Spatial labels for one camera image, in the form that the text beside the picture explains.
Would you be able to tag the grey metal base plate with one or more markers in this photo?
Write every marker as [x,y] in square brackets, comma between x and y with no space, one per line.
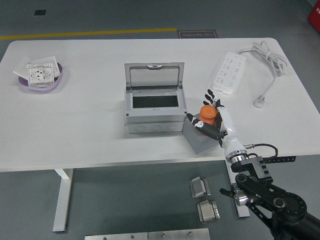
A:
[117,236]
[180,235]

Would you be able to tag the grey cube with round hole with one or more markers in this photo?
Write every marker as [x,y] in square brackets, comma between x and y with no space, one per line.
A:
[197,143]

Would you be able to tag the orange cylinder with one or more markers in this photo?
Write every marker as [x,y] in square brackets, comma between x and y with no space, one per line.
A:
[207,113]

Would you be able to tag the grey electrical box with lid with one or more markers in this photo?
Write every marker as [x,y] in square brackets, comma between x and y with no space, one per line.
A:
[155,120]

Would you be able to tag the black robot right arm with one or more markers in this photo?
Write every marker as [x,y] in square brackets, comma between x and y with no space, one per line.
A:
[287,205]

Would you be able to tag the purple bowl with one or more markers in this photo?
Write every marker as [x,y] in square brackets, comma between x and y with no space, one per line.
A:
[37,88]

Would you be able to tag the red object with white print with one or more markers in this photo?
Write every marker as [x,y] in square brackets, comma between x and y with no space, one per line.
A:
[315,16]

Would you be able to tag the metal block on floor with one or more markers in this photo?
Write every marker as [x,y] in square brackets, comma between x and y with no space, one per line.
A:
[207,212]
[198,187]

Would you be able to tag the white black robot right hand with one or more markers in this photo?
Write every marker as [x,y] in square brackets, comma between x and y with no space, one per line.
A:
[230,125]

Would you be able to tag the white socket panel with holes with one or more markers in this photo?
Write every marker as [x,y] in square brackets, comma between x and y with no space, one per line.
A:
[37,75]

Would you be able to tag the white power strip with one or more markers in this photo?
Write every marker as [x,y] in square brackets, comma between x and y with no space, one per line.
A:
[228,72]

